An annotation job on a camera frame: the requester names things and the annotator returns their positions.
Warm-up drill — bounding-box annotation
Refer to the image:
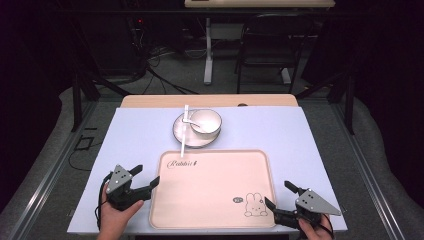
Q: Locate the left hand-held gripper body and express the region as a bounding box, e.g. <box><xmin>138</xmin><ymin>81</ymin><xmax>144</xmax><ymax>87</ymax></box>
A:
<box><xmin>105</xmin><ymin>164</ymin><xmax>154</xmax><ymax>212</ymax></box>

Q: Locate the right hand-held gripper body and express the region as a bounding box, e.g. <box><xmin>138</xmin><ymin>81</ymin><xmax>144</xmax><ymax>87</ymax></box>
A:
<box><xmin>273</xmin><ymin>188</ymin><xmax>343</xmax><ymax>231</ymax></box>

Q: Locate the white plate with dark rim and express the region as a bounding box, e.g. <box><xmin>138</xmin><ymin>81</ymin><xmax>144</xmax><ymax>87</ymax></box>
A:
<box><xmin>172</xmin><ymin>109</ymin><xmax>222</xmax><ymax>149</ymax></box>

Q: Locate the beige tray with rabbit print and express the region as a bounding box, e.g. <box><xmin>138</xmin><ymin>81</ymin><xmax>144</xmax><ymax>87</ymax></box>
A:
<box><xmin>148</xmin><ymin>149</ymin><xmax>278</xmax><ymax>230</ymax></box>

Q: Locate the white ceramic spoon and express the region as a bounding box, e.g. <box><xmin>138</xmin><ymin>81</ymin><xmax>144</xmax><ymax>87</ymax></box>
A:
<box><xmin>182</xmin><ymin>118</ymin><xmax>203</xmax><ymax>130</ymax></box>

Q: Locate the white bowl with dark rim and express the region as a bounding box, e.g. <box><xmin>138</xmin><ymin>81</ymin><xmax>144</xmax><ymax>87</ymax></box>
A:
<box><xmin>189</xmin><ymin>108</ymin><xmax>223</xmax><ymax>136</ymax></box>

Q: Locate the person's right hand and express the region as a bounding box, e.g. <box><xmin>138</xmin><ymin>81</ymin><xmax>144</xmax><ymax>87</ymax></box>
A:
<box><xmin>298</xmin><ymin>215</ymin><xmax>334</xmax><ymax>240</ymax></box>

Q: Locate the person's left hand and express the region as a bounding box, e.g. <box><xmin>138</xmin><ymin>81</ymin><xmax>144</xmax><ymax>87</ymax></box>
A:
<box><xmin>96</xmin><ymin>184</ymin><xmax>145</xmax><ymax>240</ymax></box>

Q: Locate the pale table cover sheet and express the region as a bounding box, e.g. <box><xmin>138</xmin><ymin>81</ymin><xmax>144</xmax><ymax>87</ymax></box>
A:
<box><xmin>66</xmin><ymin>106</ymin><xmax>348</xmax><ymax>236</ymax></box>

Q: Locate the black metal stand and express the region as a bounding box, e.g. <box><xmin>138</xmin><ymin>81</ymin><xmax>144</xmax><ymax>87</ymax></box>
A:
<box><xmin>71</xmin><ymin>66</ymin><xmax>133</xmax><ymax>133</ymax></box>
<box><xmin>294</xmin><ymin>71</ymin><xmax>355</xmax><ymax>135</ymax></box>

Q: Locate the light wooden table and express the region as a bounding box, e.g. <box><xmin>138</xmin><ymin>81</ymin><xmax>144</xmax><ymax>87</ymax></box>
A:
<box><xmin>119</xmin><ymin>93</ymin><xmax>299</xmax><ymax>108</ymax></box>

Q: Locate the black equipment cabinet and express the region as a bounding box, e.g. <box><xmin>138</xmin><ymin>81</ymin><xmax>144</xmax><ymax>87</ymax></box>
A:
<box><xmin>79</xmin><ymin>13</ymin><xmax>148</xmax><ymax>76</ymax></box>

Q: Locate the beige desk with white legs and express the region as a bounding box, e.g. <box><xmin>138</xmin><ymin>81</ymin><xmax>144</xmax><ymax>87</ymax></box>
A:
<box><xmin>184</xmin><ymin>0</ymin><xmax>336</xmax><ymax>86</ymax></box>

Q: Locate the black chair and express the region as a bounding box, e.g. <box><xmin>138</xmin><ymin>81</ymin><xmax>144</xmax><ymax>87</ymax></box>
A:
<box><xmin>234</xmin><ymin>13</ymin><xmax>316</xmax><ymax>95</ymax></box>

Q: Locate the left hand-held gripper black cable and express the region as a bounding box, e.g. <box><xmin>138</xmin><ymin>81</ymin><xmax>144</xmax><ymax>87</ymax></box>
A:
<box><xmin>94</xmin><ymin>172</ymin><xmax>113</xmax><ymax>231</ymax></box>

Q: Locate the hand-held gripper black cable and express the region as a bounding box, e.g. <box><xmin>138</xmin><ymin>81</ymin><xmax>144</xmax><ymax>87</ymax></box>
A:
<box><xmin>321</xmin><ymin>214</ymin><xmax>336</xmax><ymax>240</ymax></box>
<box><xmin>94</xmin><ymin>172</ymin><xmax>113</xmax><ymax>231</ymax></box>

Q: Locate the right hand-held gripper black cable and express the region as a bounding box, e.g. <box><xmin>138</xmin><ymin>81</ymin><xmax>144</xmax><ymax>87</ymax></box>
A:
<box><xmin>321</xmin><ymin>214</ymin><xmax>336</xmax><ymax>240</ymax></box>

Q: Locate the thin black floor cable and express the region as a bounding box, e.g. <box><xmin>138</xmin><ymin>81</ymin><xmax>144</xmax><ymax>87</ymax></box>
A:
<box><xmin>68</xmin><ymin>141</ymin><xmax>103</xmax><ymax>173</ymax></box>

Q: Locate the aluminium floor rail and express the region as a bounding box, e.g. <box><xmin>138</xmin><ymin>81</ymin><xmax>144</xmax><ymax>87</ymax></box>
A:
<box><xmin>8</xmin><ymin>99</ymin><xmax>98</xmax><ymax>240</ymax></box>
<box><xmin>333</xmin><ymin>99</ymin><xmax>406</xmax><ymax>240</ymax></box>

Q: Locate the black floor cable bundle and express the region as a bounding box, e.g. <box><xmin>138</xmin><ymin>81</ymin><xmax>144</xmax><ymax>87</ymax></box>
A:
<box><xmin>133</xmin><ymin>43</ymin><xmax>201</xmax><ymax>96</ymax></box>

